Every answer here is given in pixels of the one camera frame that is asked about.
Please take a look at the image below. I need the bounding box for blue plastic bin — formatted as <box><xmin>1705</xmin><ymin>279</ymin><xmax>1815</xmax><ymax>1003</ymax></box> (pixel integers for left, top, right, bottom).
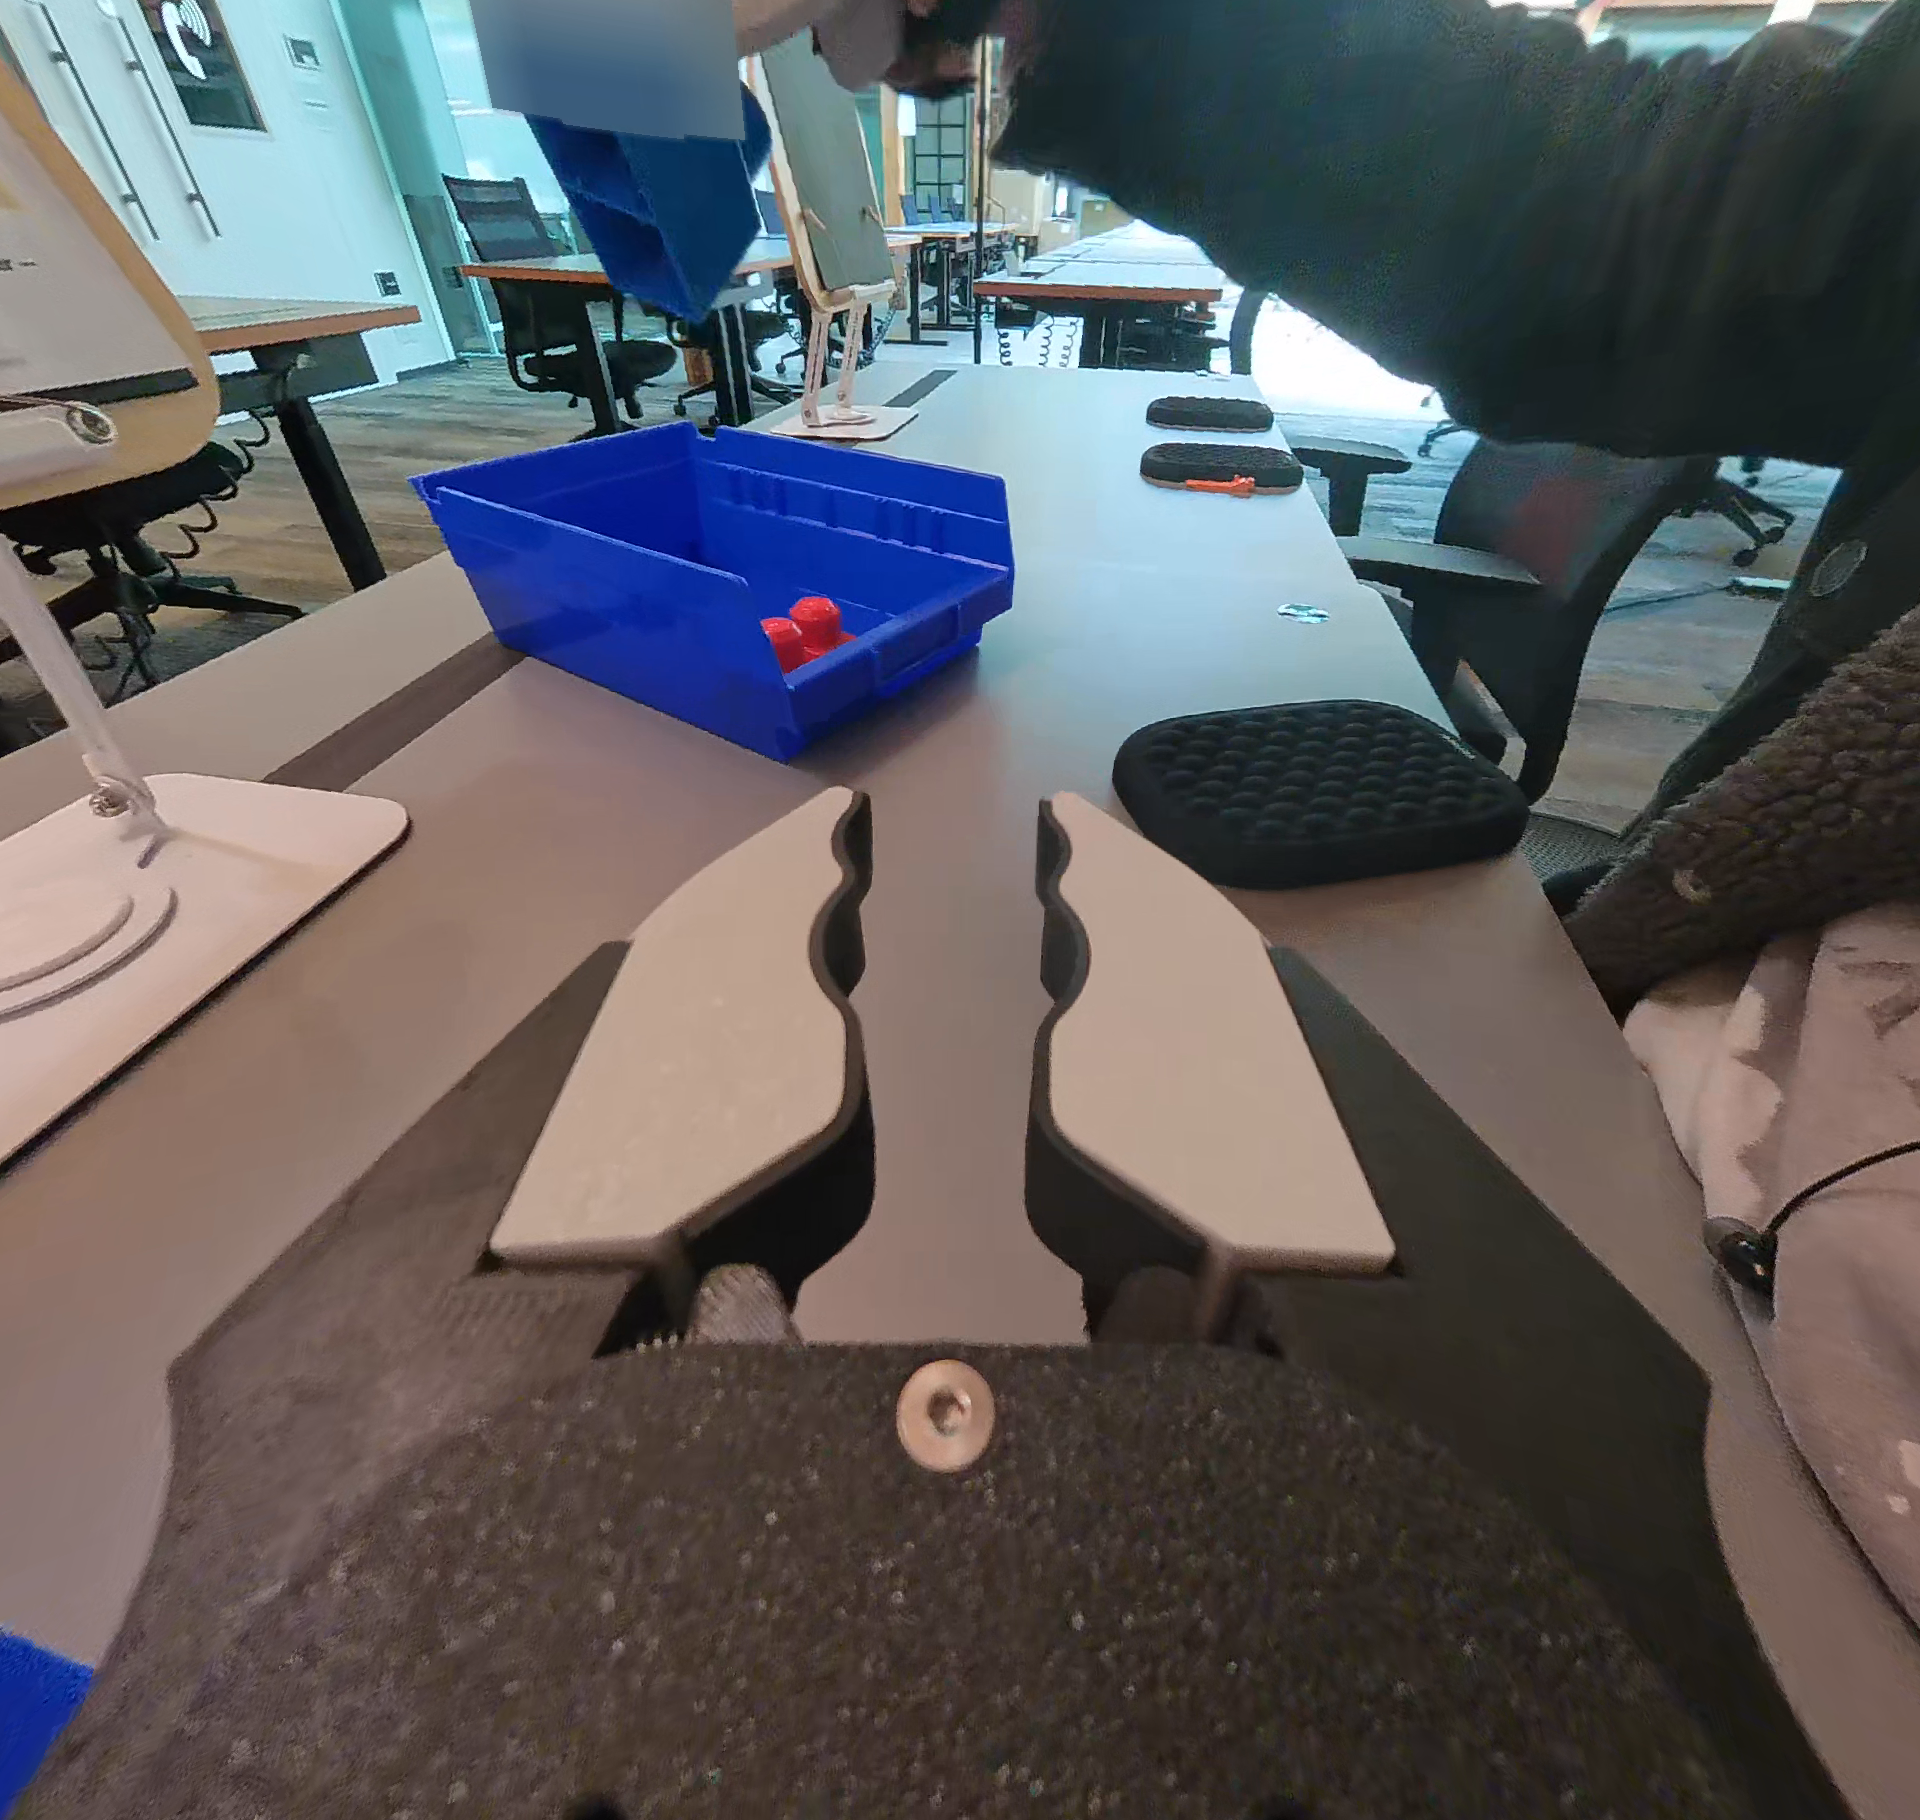
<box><xmin>409</xmin><ymin>421</ymin><xmax>1018</xmax><ymax>764</ymax></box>
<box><xmin>524</xmin><ymin>80</ymin><xmax>777</xmax><ymax>325</ymax></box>

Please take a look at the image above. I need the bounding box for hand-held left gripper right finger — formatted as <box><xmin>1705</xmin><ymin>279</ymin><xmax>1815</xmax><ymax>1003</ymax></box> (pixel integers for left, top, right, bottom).
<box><xmin>1028</xmin><ymin>793</ymin><xmax>1400</xmax><ymax>1298</ymax></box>

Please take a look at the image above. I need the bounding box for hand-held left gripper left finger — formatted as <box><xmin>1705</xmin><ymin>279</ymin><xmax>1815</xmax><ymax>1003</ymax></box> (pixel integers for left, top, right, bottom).
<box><xmin>487</xmin><ymin>784</ymin><xmax>879</xmax><ymax>1342</ymax></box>

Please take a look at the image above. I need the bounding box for white display stand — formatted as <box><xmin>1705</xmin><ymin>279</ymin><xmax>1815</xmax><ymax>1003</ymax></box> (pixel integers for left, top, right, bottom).
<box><xmin>0</xmin><ymin>546</ymin><xmax>411</xmax><ymax>1167</ymax></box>

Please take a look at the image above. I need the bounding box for blue fuzzy cloth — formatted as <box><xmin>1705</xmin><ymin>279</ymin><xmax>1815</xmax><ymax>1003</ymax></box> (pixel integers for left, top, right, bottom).
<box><xmin>0</xmin><ymin>1625</ymin><xmax>94</xmax><ymax>1784</ymax></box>

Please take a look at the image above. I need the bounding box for phone icon wall sign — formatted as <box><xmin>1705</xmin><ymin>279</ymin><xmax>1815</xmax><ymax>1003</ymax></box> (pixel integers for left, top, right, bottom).
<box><xmin>125</xmin><ymin>0</ymin><xmax>270</xmax><ymax>136</ymax></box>

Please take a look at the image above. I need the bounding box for black mesh office chair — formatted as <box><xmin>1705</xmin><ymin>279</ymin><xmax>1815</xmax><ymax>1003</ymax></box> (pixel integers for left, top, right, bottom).
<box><xmin>1289</xmin><ymin>432</ymin><xmax>1795</xmax><ymax>805</ymax></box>

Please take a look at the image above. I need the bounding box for black fleece jacket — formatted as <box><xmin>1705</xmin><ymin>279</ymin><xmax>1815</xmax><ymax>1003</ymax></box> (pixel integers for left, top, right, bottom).
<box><xmin>1545</xmin><ymin>471</ymin><xmax>1920</xmax><ymax>1016</ymax></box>

